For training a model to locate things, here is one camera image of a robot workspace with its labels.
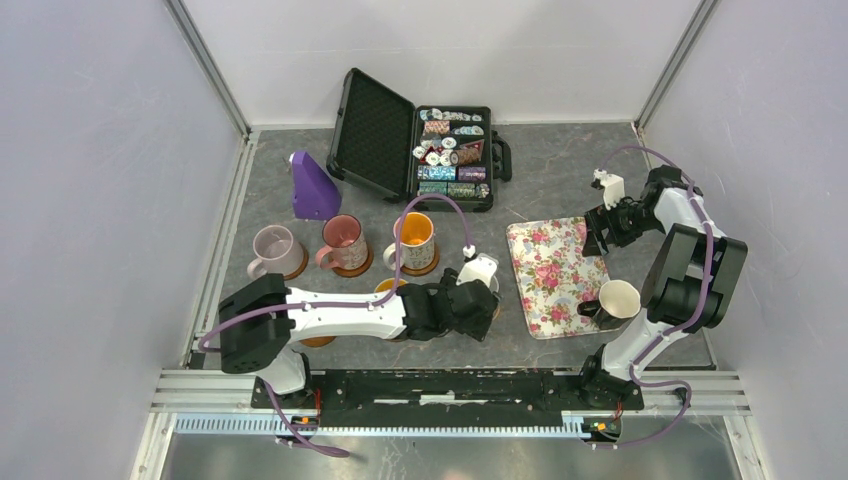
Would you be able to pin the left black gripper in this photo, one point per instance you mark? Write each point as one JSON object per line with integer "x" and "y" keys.
{"x": 476, "y": 328}

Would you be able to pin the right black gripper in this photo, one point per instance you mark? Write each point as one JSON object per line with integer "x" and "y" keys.
{"x": 597, "y": 220}

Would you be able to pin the brown wooden coaster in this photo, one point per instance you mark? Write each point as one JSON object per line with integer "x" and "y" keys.
{"x": 317, "y": 342}
{"x": 425, "y": 270}
{"x": 291, "y": 264}
{"x": 351, "y": 273}

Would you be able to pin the blue mug yellow inside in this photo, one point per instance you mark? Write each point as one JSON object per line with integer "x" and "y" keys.
{"x": 389, "y": 284}

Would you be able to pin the black mug cream inside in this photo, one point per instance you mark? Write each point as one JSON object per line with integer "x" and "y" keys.
{"x": 617, "y": 302}

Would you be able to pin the floral rectangular tray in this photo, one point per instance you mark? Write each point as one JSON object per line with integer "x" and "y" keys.
{"x": 553, "y": 277}

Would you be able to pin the pink ceramic mug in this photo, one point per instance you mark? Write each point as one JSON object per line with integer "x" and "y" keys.
{"x": 344, "y": 243}

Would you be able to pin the lavender ceramic mug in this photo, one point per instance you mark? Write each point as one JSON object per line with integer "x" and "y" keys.
{"x": 269, "y": 242}

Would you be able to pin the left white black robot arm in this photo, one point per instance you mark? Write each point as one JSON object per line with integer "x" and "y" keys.
{"x": 258, "y": 323}

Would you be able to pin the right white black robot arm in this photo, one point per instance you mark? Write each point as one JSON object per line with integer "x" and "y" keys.
{"x": 688, "y": 288}

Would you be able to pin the black poker chip case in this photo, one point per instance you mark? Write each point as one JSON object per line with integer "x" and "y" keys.
{"x": 397, "y": 150}

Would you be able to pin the purple plastic wedge stand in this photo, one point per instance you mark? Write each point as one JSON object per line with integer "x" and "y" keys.
{"x": 315, "y": 196}

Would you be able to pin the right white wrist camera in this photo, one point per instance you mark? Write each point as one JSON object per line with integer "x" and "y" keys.
{"x": 612, "y": 187}

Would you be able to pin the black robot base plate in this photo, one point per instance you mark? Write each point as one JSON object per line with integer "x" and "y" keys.
{"x": 454, "y": 398}

